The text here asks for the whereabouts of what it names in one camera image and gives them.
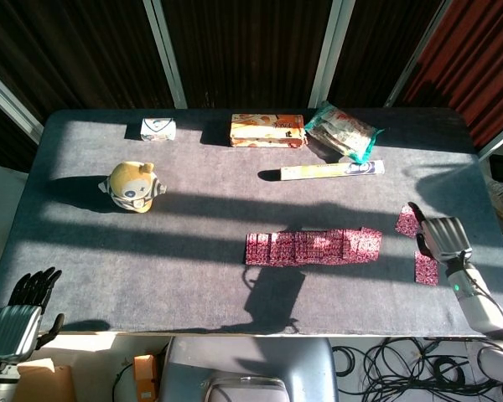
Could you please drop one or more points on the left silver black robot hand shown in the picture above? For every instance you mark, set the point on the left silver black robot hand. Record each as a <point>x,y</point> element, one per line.
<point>17,328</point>

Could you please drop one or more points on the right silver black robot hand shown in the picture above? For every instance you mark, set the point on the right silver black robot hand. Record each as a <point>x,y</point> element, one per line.
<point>446,238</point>

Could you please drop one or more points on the row of red packets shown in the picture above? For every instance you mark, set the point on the row of red packets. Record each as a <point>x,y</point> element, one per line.
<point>310,249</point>

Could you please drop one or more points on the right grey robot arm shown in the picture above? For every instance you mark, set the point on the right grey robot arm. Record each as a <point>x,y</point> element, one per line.
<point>480,305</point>

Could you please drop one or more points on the brown cardboard box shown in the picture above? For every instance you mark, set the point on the brown cardboard box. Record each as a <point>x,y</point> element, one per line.
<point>46,383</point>

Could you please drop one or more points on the dark grey table cloth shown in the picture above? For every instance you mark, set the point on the dark grey table cloth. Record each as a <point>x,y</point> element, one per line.
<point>109,238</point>

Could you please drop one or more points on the small orange box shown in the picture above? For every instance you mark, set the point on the small orange box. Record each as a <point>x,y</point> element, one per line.
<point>144,374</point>

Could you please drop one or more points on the long yellow toothpaste box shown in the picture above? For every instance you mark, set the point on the long yellow toothpaste box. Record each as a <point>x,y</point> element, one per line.
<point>327,171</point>

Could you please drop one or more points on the teal edged snack bag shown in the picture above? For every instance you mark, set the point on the teal edged snack bag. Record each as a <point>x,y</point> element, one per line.
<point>343,132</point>

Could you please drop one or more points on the yellow striped plush toy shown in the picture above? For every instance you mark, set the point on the yellow striped plush toy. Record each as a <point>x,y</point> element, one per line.
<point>132,186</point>

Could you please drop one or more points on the orange red curtain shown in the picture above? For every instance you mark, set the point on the orange red curtain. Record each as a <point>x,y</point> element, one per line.
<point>473,54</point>

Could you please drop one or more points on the orange snack box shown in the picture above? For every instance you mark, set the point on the orange snack box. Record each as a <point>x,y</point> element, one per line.
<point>266,130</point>

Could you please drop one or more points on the grey robot torso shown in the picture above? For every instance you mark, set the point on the grey robot torso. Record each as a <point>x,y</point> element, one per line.
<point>251,356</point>

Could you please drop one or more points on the light grey rounded housing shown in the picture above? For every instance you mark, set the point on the light grey rounded housing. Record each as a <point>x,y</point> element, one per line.
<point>247,389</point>

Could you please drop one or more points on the small white blue box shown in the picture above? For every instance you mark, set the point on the small white blue box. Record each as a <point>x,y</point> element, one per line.
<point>158,130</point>

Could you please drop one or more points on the dark brown curtain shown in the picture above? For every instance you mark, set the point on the dark brown curtain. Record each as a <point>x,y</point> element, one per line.
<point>247,50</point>

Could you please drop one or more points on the white window frame post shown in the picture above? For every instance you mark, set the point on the white window frame post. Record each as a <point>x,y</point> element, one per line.
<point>501,140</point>
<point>417,54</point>
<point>165,54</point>
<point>330,54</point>
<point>8,100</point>

